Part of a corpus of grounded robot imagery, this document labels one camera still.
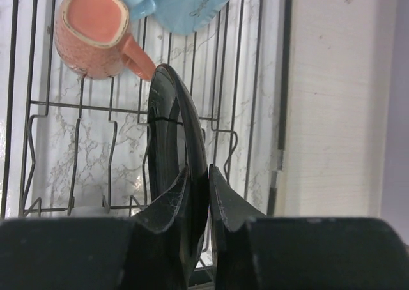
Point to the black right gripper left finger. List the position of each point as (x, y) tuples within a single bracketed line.
[(147, 251)]

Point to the black plate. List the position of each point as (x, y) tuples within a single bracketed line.
[(176, 142)]

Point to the pink ceramic mug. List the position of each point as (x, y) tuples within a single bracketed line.
[(94, 39)]

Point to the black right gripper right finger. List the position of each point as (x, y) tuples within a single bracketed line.
[(254, 251)]

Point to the white wooden shelf unit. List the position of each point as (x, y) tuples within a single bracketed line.
[(340, 61)]

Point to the light blue handled mug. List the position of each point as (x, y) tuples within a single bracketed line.
[(182, 17)]

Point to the black wire dish rack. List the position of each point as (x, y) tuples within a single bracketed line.
[(73, 147)]

